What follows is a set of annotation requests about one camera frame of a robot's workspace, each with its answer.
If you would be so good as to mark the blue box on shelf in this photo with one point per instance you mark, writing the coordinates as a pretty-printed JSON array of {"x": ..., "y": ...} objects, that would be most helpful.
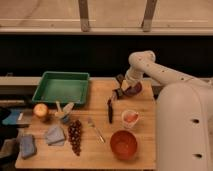
[{"x": 18, "y": 117}]

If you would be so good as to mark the small cup with spoons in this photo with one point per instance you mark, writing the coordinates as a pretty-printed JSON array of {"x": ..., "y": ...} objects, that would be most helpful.
[{"x": 63, "y": 113}]

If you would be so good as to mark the purple bowl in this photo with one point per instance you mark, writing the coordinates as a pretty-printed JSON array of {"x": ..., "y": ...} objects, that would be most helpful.
[{"x": 132, "y": 91}]

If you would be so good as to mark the orange bowl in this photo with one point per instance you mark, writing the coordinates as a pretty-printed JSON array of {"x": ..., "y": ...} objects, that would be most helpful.
[{"x": 123, "y": 145}]

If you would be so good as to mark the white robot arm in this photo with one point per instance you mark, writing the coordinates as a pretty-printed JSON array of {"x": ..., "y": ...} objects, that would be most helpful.
[{"x": 183, "y": 109}]

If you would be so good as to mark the small dark purple object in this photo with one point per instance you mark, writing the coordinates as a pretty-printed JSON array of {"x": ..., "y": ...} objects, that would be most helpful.
[{"x": 118, "y": 93}]

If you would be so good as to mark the grey folded cloth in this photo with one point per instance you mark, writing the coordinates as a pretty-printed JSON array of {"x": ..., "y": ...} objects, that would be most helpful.
[{"x": 54, "y": 136}]

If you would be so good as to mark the bunch of red grapes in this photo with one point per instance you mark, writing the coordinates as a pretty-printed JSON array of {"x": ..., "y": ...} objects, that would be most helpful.
[{"x": 75, "y": 132}]

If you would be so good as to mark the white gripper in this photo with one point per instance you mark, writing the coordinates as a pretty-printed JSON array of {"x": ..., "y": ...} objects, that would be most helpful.
[{"x": 125, "y": 85}]

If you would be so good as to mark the red yellow apple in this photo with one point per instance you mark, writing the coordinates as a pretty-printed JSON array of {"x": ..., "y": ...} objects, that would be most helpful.
[{"x": 41, "y": 110}]

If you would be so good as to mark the metal fork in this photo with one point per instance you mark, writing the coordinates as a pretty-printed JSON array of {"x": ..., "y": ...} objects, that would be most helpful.
[{"x": 98, "y": 133}]

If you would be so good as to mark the green plastic tray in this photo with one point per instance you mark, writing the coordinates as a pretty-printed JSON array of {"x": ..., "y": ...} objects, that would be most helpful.
[{"x": 64, "y": 87}]

